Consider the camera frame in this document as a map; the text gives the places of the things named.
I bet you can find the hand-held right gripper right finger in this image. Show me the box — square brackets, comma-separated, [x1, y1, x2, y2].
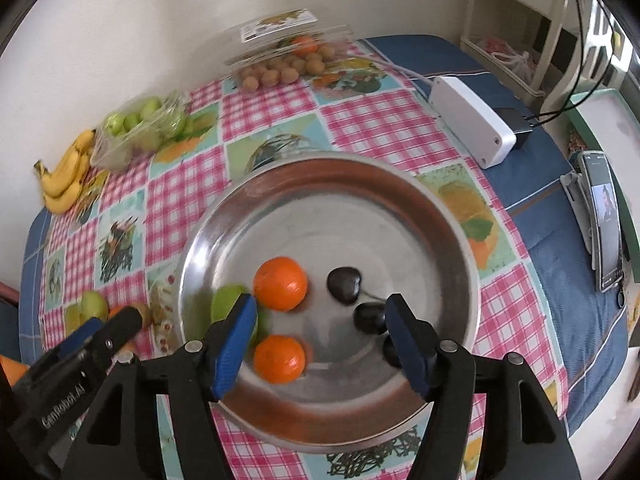
[385, 294, 583, 480]

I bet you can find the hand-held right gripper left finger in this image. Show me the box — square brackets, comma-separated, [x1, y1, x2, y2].
[60, 292, 258, 480]

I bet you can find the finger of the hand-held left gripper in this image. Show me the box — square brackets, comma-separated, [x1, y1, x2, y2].
[59, 319, 103, 361]
[97, 306, 143, 356]

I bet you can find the dark purple plum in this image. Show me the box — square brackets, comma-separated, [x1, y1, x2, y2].
[327, 266, 363, 305]
[382, 335, 403, 368]
[353, 302, 388, 336]

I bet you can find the small green jujube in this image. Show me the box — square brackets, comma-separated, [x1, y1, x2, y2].
[80, 290, 110, 322]

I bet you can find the large green mango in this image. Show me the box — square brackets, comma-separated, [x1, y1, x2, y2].
[210, 284, 260, 343]

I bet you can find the stainless steel bowl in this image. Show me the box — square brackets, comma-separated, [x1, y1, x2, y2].
[176, 152, 482, 453]

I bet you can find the person's left forearm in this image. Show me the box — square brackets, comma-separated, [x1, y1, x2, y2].
[0, 354, 31, 386]

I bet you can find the yellow banana bunch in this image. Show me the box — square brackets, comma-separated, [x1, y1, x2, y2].
[33, 129, 97, 215]

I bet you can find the blue blanket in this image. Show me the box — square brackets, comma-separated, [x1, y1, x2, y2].
[20, 35, 628, 436]

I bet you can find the clear bag of green jujubes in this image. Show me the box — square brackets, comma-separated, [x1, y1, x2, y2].
[90, 90, 193, 173]

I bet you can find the white phone stand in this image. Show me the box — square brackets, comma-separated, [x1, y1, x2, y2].
[560, 171, 601, 271]

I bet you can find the pink checked printed tablecloth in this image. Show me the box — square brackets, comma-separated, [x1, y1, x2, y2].
[42, 42, 571, 480]

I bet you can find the smartphone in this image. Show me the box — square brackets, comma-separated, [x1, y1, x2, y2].
[578, 151, 624, 293]

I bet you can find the white plastic device box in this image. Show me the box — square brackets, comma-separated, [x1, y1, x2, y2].
[430, 76, 517, 170]

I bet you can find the black power adapter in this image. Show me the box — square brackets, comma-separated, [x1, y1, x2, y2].
[494, 107, 533, 151]

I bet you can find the pile of boxed longans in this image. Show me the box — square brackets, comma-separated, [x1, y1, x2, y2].
[239, 42, 337, 92]

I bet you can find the clear plastic bag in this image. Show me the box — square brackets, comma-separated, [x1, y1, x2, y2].
[480, 37, 533, 81]

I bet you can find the clear plastic clamshell box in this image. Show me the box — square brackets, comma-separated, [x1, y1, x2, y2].
[222, 8, 357, 93]

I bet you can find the white shelf rack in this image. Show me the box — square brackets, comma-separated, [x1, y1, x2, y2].
[460, 0, 573, 97]

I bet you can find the white cable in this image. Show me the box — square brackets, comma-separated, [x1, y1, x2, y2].
[350, 42, 436, 86]

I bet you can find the black cable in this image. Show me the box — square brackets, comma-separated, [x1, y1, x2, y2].
[522, 0, 621, 126]

